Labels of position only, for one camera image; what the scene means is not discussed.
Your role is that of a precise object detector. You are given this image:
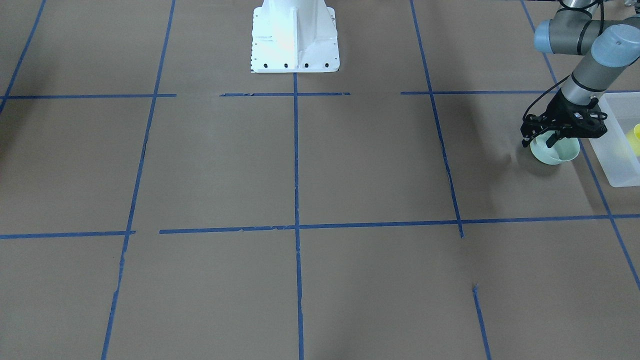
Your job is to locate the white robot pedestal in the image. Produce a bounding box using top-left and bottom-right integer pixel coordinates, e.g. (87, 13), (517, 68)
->
(250, 0), (341, 74)

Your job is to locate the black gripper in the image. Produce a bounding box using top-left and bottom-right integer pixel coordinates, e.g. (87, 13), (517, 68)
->
(519, 92), (608, 149)

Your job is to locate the clear plastic storage box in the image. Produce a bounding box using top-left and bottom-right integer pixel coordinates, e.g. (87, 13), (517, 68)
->
(590, 91), (640, 188)

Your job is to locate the yellow plastic cup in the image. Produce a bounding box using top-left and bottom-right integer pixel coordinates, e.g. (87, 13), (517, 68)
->
(625, 123), (640, 157)

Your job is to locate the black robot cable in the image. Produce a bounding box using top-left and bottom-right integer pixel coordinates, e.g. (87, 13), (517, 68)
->
(522, 75), (571, 123)

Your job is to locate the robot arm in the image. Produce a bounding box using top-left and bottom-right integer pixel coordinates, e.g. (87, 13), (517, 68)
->
(519, 0), (640, 148)

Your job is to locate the mint green bowl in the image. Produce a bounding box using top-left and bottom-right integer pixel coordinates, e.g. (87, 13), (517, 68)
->
(529, 136), (581, 166)

